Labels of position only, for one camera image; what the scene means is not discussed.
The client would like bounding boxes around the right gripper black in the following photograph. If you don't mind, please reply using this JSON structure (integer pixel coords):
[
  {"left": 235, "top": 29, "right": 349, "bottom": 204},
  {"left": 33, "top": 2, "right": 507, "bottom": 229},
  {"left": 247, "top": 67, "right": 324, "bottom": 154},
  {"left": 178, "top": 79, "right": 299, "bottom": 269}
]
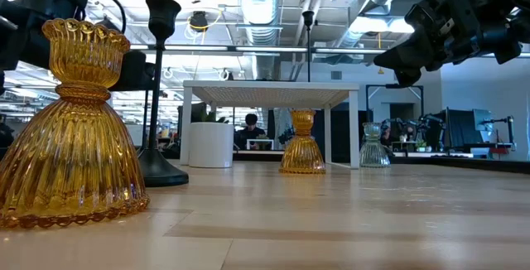
[{"left": 373, "top": 0, "right": 523, "bottom": 88}]

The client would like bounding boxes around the short black candlestick holder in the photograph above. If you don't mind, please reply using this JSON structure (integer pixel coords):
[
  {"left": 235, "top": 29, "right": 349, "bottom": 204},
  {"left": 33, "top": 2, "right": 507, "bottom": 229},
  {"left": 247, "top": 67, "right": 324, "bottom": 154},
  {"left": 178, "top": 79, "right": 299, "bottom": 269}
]
[{"left": 137, "top": 0, "right": 190, "bottom": 188}]

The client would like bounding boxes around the clear ribbed glass candle holder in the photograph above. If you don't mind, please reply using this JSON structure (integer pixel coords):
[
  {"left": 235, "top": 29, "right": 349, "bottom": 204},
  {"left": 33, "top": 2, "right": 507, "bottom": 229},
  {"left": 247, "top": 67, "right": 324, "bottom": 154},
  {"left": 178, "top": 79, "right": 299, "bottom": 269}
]
[{"left": 359, "top": 122, "right": 392, "bottom": 169}]

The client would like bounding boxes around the amber ribbed glass candle holder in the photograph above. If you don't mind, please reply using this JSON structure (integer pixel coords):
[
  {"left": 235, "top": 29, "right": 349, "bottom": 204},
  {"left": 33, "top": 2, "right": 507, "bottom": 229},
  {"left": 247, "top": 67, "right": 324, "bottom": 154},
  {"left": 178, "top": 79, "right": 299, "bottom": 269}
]
[
  {"left": 0, "top": 17, "right": 151, "bottom": 229},
  {"left": 278, "top": 109, "right": 327, "bottom": 176}
]

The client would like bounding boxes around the tall black candlestick holder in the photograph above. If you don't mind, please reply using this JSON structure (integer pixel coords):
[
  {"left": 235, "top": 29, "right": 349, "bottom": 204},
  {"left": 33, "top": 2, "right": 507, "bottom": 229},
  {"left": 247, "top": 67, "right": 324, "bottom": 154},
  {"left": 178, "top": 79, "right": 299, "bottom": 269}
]
[{"left": 301, "top": 10, "right": 316, "bottom": 83}]

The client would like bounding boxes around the bright ceiling light panel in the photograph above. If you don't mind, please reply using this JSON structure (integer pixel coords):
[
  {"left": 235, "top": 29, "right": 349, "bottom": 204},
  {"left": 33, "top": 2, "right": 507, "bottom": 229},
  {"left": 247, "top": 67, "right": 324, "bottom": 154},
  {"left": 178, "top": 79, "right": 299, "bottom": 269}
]
[{"left": 349, "top": 15, "right": 415, "bottom": 35}]

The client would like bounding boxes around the person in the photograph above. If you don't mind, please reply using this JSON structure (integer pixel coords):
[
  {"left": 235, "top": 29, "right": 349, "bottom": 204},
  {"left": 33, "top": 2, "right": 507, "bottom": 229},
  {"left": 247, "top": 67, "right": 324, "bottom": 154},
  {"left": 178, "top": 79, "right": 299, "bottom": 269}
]
[
  {"left": 234, "top": 112, "right": 268, "bottom": 151},
  {"left": 380, "top": 124, "right": 395, "bottom": 152}
]

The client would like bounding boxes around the black ceiling device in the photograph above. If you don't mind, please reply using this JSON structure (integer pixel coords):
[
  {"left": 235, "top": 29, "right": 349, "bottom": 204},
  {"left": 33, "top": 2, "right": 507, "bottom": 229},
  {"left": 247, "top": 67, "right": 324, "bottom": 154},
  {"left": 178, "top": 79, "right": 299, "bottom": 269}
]
[{"left": 190, "top": 11, "right": 210, "bottom": 31}]

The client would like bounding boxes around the dark screen panel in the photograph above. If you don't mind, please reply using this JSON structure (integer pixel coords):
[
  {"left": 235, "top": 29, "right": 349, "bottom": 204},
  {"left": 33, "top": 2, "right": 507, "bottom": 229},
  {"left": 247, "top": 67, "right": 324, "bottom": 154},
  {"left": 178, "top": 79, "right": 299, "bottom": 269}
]
[{"left": 446, "top": 108, "right": 494, "bottom": 147}]

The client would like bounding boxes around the white pot with green plant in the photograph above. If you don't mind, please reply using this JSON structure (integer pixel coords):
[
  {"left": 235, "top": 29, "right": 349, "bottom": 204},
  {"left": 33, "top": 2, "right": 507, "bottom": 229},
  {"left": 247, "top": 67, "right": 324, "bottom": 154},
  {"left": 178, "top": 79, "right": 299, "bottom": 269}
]
[{"left": 188, "top": 102, "right": 234, "bottom": 169}]

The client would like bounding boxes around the long ceiling light strip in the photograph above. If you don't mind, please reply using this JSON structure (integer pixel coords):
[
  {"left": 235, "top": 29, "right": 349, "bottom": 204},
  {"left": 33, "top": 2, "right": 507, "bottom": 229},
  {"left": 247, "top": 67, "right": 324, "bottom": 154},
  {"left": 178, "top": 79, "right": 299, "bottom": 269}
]
[{"left": 130, "top": 45, "right": 388, "bottom": 57}]

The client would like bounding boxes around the white perforated metal shelf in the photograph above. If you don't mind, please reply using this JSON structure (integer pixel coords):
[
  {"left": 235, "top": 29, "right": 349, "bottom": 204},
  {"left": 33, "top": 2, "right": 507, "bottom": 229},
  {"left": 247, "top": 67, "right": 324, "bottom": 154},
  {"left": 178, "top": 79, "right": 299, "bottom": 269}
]
[{"left": 179, "top": 80, "right": 361, "bottom": 170}]

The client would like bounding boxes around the black rectangular metal frame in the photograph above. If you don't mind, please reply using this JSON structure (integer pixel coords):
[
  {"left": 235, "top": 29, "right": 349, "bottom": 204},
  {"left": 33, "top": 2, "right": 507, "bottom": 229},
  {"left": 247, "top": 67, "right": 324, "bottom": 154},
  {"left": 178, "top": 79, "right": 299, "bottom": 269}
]
[{"left": 366, "top": 83, "right": 426, "bottom": 155}]

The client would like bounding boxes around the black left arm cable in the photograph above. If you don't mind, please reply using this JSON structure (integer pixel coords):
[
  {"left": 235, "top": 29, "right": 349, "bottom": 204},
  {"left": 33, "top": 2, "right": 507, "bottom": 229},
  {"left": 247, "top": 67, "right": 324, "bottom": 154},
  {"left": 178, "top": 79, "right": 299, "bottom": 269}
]
[{"left": 80, "top": 0, "right": 128, "bottom": 35}]

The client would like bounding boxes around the yellow ceiling cable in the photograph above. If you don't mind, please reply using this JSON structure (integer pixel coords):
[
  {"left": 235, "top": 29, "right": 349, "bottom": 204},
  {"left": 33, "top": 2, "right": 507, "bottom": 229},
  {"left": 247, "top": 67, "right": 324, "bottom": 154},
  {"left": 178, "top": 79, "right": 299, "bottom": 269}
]
[{"left": 185, "top": 7, "right": 223, "bottom": 41}]

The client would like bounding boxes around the black metal table frame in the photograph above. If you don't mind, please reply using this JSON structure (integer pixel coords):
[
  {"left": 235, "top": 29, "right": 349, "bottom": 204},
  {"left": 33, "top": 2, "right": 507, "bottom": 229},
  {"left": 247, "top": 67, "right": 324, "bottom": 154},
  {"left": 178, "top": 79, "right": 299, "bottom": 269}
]
[{"left": 163, "top": 147, "right": 530, "bottom": 175}]

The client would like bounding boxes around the silver ribbed ceiling duct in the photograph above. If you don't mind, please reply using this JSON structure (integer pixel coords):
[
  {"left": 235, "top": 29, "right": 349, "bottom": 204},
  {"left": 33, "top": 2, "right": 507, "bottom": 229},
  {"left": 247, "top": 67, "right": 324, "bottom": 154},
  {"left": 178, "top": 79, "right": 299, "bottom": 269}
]
[{"left": 236, "top": 0, "right": 283, "bottom": 81}]

